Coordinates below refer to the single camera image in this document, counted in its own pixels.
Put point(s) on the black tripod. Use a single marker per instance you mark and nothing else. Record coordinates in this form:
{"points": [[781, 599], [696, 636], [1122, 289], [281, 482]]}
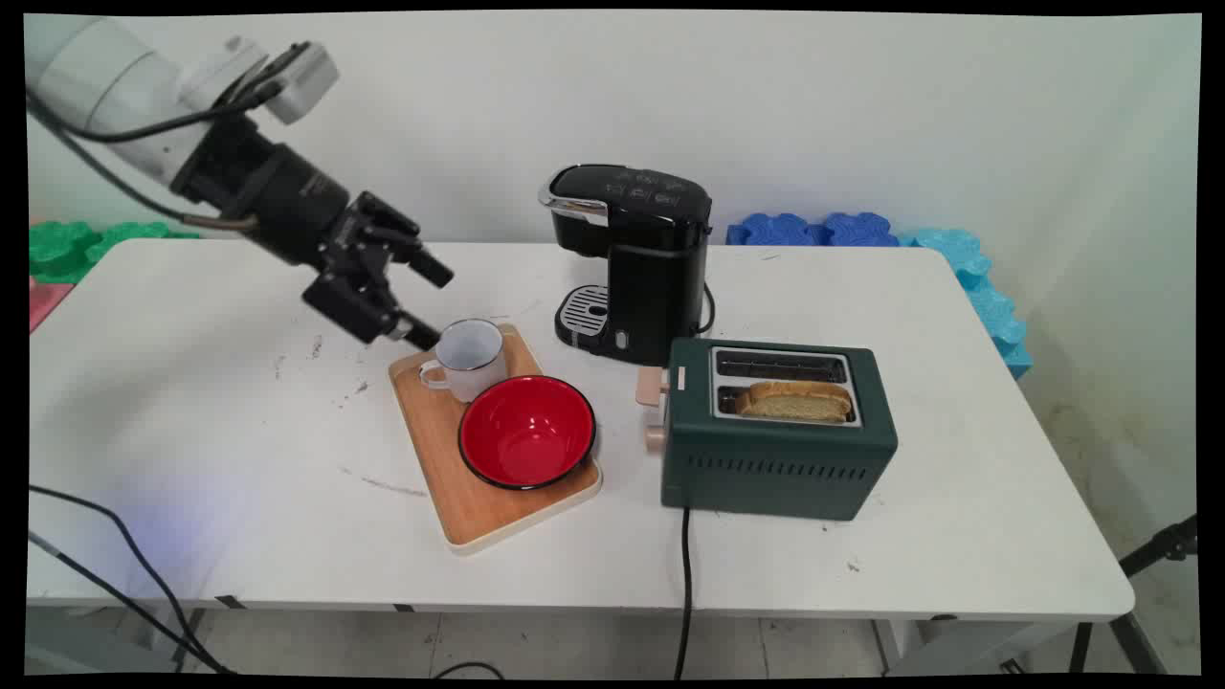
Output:
{"points": [[1153, 547]]}

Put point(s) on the green two-slot toaster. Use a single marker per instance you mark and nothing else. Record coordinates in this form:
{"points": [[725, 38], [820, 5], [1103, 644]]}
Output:
{"points": [[766, 469]]}

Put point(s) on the beige toaster lever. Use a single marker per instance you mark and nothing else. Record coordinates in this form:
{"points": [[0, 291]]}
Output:
{"points": [[651, 386]]}

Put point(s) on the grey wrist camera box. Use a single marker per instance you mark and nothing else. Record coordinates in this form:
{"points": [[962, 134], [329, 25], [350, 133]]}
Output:
{"points": [[304, 81]]}

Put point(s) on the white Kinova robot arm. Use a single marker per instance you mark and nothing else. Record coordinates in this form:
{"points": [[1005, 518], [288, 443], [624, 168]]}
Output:
{"points": [[105, 77]]}

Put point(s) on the light blue foam mat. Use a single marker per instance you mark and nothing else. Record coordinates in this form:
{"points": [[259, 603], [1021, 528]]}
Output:
{"points": [[991, 306]]}

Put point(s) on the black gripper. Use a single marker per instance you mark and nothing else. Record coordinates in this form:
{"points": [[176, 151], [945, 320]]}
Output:
{"points": [[278, 196]]}

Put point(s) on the toast bread slice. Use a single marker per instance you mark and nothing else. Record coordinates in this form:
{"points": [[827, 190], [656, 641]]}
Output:
{"points": [[794, 402]]}

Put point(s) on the white table frame leg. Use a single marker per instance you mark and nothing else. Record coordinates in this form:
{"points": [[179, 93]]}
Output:
{"points": [[957, 646]]}

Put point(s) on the wooden serving tray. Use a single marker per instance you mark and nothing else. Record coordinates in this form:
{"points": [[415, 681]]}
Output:
{"points": [[459, 488]]}

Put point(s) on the dark blue foam mat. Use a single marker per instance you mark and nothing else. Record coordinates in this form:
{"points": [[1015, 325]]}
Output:
{"points": [[813, 230]]}

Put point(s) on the green foam mat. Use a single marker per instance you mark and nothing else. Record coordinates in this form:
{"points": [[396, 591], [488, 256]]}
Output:
{"points": [[67, 247]]}

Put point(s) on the white enamel mug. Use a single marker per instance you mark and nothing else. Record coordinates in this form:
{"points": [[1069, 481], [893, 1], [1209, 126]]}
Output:
{"points": [[471, 359]]}

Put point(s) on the black coffee machine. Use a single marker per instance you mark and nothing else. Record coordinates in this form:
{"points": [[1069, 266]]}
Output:
{"points": [[656, 277]]}

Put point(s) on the pink foam mat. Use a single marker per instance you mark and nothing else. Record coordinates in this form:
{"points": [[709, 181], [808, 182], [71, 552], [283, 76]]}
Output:
{"points": [[46, 301]]}

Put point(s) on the red enamel bowl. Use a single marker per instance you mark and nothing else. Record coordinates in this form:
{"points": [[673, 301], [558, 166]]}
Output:
{"points": [[526, 431]]}

